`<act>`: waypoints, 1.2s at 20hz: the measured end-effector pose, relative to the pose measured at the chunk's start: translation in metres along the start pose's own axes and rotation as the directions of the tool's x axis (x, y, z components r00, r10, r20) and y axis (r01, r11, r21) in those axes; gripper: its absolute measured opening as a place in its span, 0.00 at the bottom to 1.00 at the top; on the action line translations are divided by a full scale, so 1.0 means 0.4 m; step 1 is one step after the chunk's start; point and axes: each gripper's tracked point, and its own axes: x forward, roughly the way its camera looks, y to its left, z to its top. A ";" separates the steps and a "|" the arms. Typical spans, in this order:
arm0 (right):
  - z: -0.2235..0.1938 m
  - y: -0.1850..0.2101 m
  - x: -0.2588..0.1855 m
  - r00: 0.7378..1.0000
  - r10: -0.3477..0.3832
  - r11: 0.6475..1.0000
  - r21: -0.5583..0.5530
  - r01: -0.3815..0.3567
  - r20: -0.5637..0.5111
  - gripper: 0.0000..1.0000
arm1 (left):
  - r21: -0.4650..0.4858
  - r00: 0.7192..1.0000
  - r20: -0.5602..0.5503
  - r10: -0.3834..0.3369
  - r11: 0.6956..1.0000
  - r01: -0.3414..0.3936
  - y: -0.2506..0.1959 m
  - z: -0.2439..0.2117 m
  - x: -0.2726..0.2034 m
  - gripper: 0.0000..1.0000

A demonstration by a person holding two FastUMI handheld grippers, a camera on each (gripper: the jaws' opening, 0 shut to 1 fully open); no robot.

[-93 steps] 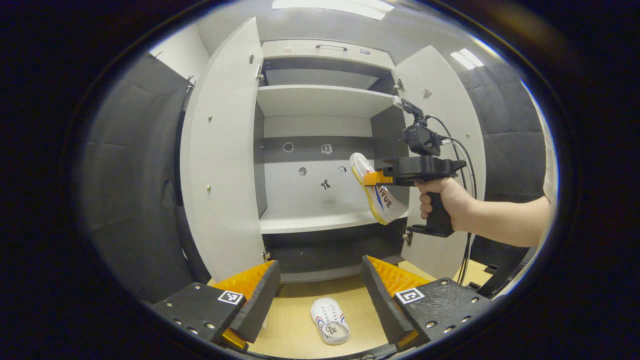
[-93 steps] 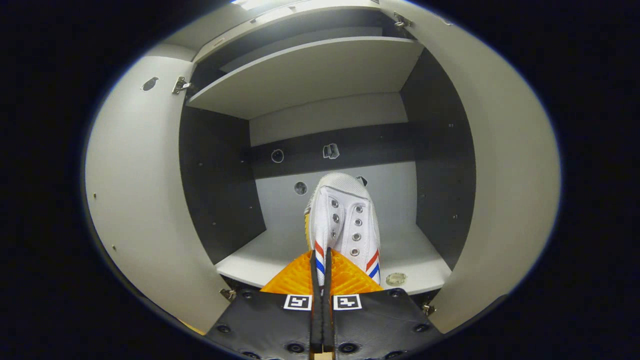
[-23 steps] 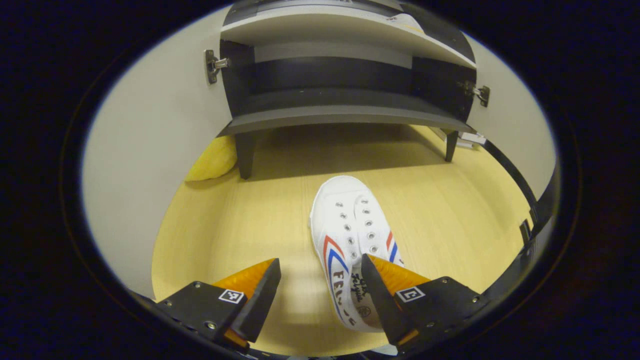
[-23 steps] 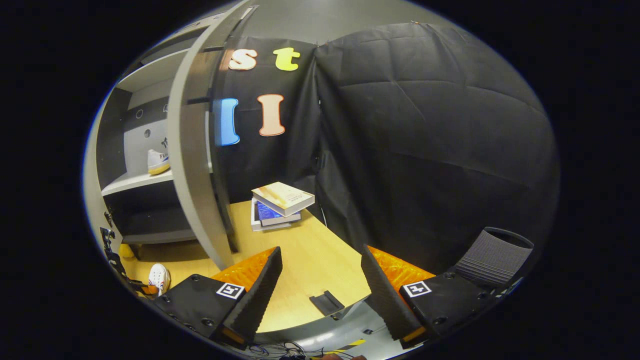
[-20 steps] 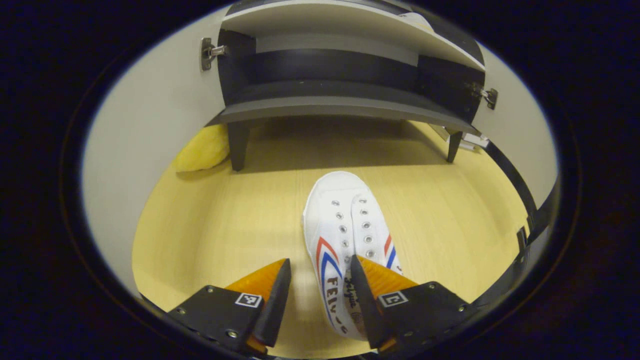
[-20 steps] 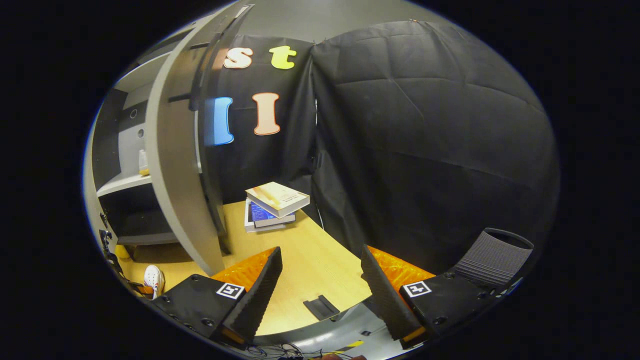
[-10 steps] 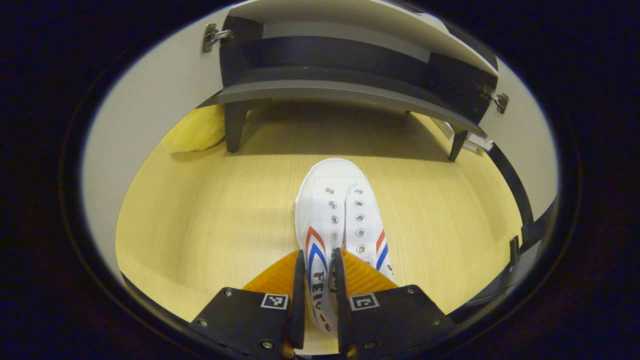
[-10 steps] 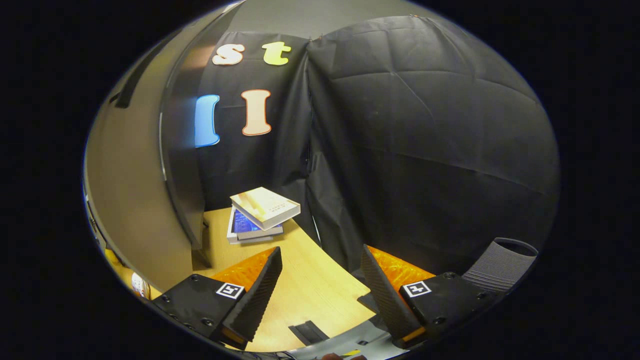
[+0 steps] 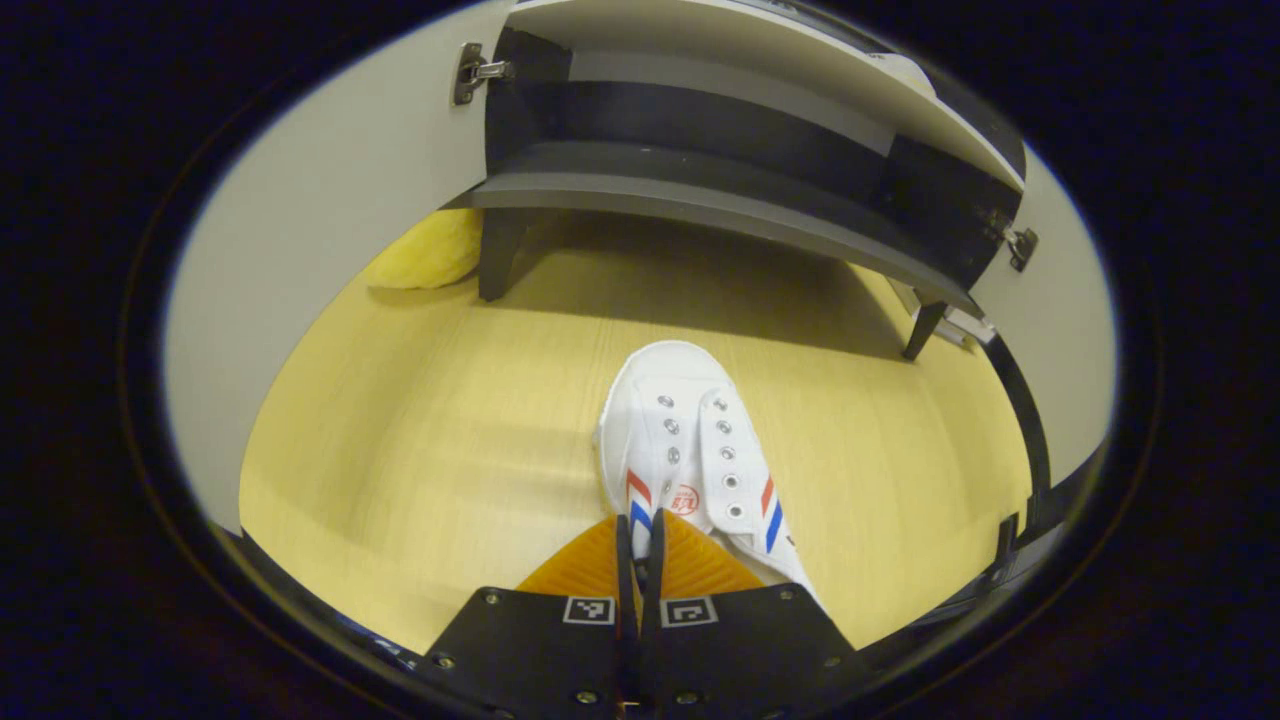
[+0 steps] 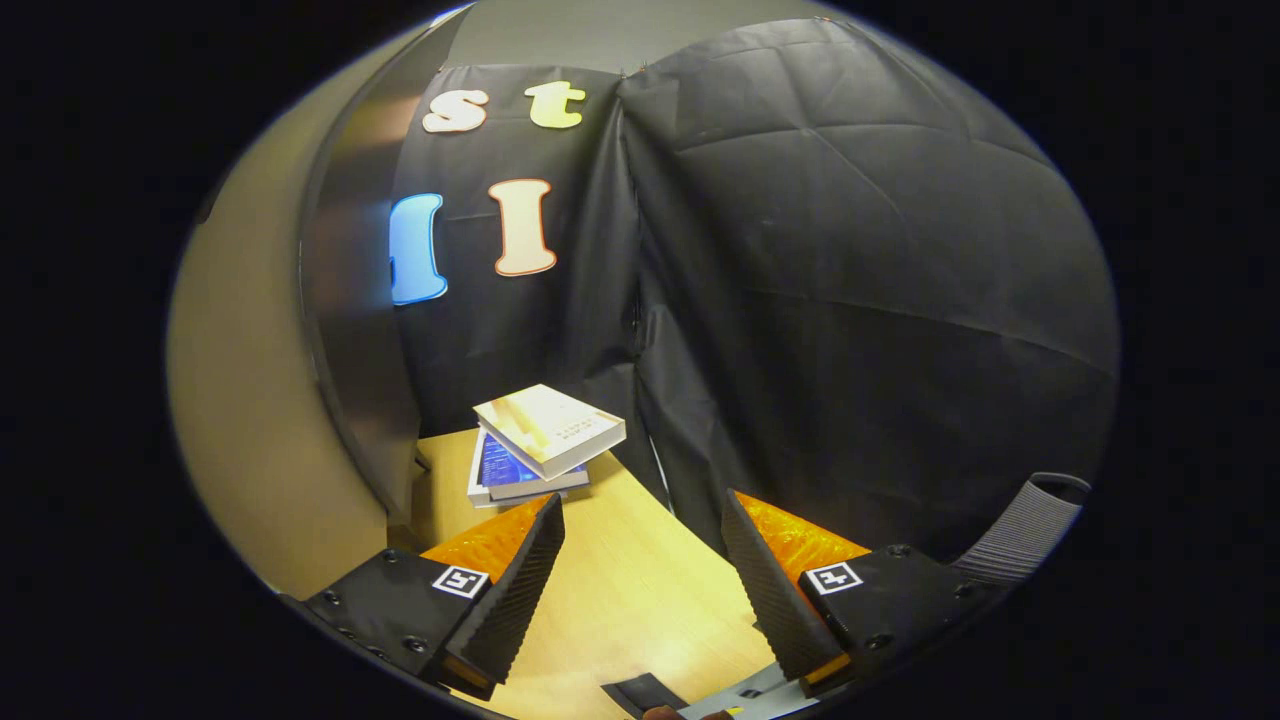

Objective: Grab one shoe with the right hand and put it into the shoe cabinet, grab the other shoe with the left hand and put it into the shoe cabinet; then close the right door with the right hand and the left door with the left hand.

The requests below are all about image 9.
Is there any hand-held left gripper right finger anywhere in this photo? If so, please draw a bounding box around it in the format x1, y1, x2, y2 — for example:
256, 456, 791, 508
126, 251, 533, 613
640, 508, 861, 716

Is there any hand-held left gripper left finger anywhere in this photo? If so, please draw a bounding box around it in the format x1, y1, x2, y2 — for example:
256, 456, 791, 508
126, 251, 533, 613
425, 515, 637, 716

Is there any white canvas shoe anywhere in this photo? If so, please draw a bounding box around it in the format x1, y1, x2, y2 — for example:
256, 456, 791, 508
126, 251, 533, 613
595, 340, 816, 601

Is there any white cabinet door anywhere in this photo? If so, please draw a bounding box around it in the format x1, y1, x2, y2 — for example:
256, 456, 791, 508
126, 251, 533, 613
165, 0, 516, 536
965, 140, 1119, 491

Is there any white shoe cabinet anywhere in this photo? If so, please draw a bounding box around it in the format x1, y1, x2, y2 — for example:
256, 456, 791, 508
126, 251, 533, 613
470, 0, 1031, 361

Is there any yellow soft object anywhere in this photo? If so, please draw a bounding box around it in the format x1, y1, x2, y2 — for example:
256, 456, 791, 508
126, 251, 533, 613
365, 208, 486, 291

